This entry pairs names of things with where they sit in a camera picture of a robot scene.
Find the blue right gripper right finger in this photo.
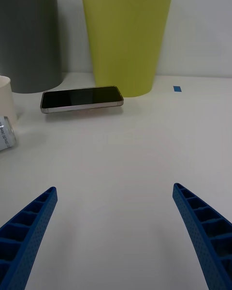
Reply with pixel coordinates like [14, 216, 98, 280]
[172, 183, 232, 290]

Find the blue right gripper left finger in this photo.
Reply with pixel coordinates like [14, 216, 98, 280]
[0, 186, 58, 290]

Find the orange and white drink can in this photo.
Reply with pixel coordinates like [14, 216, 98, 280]
[0, 115, 18, 152]

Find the small white paper cup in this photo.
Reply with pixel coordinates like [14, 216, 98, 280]
[0, 75, 19, 126]

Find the black smartphone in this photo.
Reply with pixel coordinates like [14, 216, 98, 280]
[40, 85, 124, 114]

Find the grey plastic waste bin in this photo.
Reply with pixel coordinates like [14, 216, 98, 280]
[0, 0, 63, 94]

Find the yellow-green plastic waste bin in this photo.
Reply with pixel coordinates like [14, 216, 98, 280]
[77, 0, 178, 98]

